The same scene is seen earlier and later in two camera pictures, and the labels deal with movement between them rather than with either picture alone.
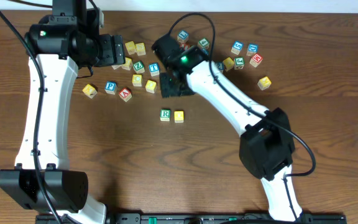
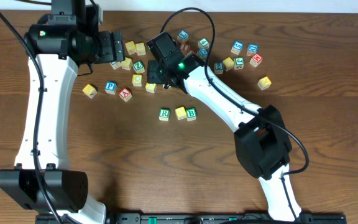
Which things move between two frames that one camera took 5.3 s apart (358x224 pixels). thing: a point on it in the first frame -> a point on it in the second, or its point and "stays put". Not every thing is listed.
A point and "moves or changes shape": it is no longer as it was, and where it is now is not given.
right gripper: x=166 y=89 -> x=151 y=73
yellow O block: x=179 y=116 moves or changes shape
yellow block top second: x=140 y=48 stays put
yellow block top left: x=130 y=47 stays put
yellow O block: x=150 y=86 stays put
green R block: x=165 y=114 stays put
